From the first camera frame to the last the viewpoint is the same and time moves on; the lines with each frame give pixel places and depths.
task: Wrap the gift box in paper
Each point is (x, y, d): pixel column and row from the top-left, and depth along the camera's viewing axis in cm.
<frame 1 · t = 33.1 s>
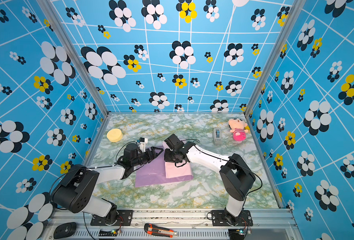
left hand: (161, 151, 87), fingers open
right hand: (166, 158, 86), fingers open
purple wrapping paper sheet: (154, 173, 91), on the table
yellow round sponge: (114, 135, 107), point 2 cm above the table
pink plush doll: (237, 123, 106), point 7 cm above the table
small grey white device: (217, 136, 104), point 3 cm above the table

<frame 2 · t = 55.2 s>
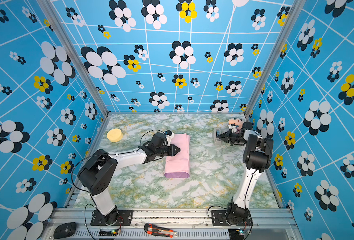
left hand: (180, 149, 90), fingers closed
right hand: (219, 136, 100), fingers closed
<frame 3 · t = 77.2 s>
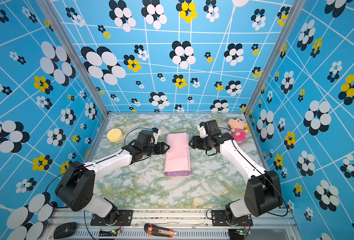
left hand: (168, 146, 87), fingers open
right hand: (193, 144, 84), fingers open
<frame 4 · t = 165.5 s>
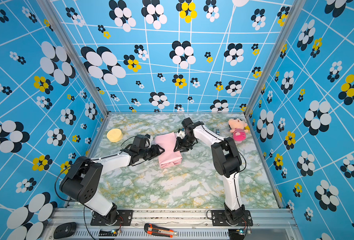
left hand: (163, 151, 91), fingers open
right hand: (176, 151, 93), fingers open
purple wrapping paper sheet: (168, 157, 90), point 7 cm above the table
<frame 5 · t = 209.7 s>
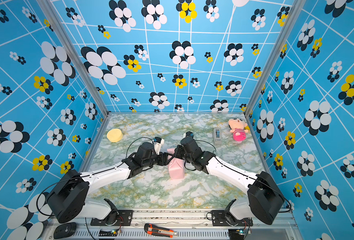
left hand: (171, 156, 84), fingers open
right hand: (174, 150, 82), fingers closed
purple wrapping paper sheet: (176, 166, 80), point 13 cm above the table
